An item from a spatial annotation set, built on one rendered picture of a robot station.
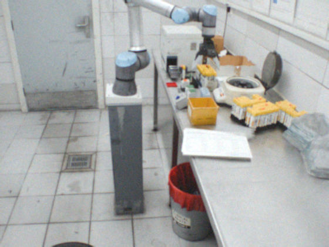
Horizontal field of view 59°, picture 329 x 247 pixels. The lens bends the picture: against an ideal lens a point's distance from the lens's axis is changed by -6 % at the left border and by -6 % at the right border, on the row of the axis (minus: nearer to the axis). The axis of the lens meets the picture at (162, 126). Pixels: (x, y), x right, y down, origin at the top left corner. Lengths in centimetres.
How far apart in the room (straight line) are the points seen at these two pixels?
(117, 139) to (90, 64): 182
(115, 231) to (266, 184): 125
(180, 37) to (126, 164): 97
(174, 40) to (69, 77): 174
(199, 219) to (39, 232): 110
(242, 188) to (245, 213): 14
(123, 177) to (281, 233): 126
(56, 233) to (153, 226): 67
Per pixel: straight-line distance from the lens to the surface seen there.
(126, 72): 177
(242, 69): 214
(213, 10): 166
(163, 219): 226
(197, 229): 205
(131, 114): 183
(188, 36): 227
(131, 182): 211
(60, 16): 352
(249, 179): 126
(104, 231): 221
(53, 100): 383
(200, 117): 156
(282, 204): 119
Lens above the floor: 163
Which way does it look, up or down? 29 degrees down
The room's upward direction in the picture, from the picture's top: 2 degrees clockwise
